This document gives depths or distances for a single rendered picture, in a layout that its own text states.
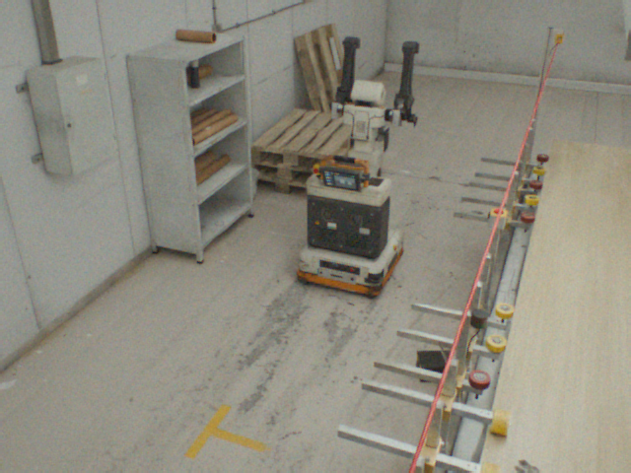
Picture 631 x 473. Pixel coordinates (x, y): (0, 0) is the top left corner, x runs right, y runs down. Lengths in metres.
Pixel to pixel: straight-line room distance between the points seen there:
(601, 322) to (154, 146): 3.17
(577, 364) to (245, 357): 2.06
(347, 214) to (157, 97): 1.53
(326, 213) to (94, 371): 1.79
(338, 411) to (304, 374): 0.36
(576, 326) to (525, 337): 0.25
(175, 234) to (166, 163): 0.58
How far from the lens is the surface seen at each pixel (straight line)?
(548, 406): 2.52
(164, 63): 4.50
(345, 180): 4.18
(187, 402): 3.77
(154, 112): 4.67
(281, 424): 3.59
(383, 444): 2.18
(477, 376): 2.56
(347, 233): 4.40
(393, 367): 2.62
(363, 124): 4.44
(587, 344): 2.87
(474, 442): 2.71
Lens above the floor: 2.53
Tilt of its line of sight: 28 degrees down
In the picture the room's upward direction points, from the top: straight up
